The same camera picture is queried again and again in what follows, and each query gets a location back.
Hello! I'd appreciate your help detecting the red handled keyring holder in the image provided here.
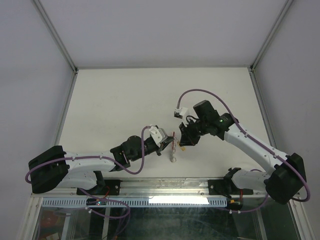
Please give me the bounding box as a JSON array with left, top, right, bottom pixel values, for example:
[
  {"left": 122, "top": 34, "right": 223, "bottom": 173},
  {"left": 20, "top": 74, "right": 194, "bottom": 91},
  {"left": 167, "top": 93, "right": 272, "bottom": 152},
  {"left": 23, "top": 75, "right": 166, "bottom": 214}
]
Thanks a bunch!
[{"left": 169, "top": 131, "right": 178, "bottom": 163}]

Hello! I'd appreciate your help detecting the yellow tag silver key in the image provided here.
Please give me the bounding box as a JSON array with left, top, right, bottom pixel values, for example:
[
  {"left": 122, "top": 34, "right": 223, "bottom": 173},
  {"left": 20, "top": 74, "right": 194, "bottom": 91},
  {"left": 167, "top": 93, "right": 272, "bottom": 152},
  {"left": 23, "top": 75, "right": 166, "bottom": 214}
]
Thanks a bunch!
[{"left": 176, "top": 141, "right": 186, "bottom": 151}]

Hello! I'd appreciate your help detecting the left aluminium frame post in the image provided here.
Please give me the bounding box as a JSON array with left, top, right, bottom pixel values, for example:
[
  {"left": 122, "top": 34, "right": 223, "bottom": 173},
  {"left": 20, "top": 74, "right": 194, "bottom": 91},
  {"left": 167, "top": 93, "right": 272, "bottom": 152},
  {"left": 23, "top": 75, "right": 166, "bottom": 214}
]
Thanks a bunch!
[{"left": 31, "top": 0, "right": 78, "bottom": 74}]

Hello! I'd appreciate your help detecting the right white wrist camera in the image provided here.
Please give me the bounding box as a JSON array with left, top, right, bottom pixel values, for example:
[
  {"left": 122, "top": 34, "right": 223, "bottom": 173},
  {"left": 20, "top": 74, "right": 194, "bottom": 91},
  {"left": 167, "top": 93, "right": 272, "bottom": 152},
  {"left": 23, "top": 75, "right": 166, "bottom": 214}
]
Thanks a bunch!
[{"left": 173, "top": 107, "right": 190, "bottom": 127}]

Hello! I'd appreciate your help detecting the aluminium frame post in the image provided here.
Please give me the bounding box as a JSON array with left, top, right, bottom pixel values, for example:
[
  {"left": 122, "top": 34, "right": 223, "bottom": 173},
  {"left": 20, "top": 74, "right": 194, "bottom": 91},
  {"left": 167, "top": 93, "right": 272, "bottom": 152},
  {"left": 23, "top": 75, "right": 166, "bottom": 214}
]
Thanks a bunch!
[
  {"left": 250, "top": 0, "right": 295, "bottom": 71},
  {"left": 31, "top": 0, "right": 78, "bottom": 74}
]

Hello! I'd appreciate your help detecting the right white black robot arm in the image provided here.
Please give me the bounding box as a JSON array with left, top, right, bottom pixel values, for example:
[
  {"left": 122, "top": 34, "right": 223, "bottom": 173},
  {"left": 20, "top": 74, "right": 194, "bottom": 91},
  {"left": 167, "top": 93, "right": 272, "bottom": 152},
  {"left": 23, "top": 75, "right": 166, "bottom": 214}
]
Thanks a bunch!
[{"left": 174, "top": 100, "right": 307, "bottom": 205}]

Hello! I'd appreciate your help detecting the right aluminium frame post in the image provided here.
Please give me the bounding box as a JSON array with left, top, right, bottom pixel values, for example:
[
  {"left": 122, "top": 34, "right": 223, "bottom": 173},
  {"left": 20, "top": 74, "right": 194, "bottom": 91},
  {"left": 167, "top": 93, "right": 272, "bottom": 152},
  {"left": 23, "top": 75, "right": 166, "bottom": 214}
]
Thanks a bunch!
[{"left": 250, "top": 0, "right": 295, "bottom": 71}]

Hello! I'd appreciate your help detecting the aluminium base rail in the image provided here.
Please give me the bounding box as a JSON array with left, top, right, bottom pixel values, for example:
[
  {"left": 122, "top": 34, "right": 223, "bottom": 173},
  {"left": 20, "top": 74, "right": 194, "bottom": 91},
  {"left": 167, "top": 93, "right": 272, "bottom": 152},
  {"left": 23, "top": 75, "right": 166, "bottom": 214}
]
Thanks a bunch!
[{"left": 31, "top": 175, "right": 263, "bottom": 198}]

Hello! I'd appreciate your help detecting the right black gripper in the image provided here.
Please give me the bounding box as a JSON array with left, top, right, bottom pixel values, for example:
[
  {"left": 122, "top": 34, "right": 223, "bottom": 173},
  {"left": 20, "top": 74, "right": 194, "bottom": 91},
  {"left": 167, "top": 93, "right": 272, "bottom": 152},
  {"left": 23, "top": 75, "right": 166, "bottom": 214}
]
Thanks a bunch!
[{"left": 178, "top": 118, "right": 209, "bottom": 147}]

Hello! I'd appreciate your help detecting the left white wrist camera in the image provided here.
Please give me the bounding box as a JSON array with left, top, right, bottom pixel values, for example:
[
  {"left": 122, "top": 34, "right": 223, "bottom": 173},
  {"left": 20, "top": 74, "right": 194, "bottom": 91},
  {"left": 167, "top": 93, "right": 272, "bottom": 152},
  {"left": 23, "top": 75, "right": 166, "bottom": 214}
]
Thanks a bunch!
[{"left": 148, "top": 125, "right": 168, "bottom": 147}]

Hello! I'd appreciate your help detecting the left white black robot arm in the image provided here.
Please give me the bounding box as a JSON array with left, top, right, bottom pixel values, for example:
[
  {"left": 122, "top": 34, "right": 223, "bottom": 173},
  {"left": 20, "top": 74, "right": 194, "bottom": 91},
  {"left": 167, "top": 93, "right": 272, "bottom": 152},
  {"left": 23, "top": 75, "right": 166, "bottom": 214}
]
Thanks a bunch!
[{"left": 25, "top": 135, "right": 174, "bottom": 195}]

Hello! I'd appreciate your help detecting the white slotted cable duct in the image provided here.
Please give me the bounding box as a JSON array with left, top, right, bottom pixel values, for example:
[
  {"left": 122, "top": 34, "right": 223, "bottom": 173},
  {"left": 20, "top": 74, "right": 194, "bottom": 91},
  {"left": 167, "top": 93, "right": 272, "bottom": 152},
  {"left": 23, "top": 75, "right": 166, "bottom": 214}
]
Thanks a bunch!
[{"left": 42, "top": 196, "right": 227, "bottom": 208}]

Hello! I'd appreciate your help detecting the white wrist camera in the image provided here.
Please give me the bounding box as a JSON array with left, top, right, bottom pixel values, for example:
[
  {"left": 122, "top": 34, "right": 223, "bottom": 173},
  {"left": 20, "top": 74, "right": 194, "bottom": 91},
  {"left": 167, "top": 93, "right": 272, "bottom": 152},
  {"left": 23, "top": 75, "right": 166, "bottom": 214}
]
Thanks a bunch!
[
  {"left": 173, "top": 107, "right": 190, "bottom": 127},
  {"left": 148, "top": 125, "right": 168, "bottom": 147}
]

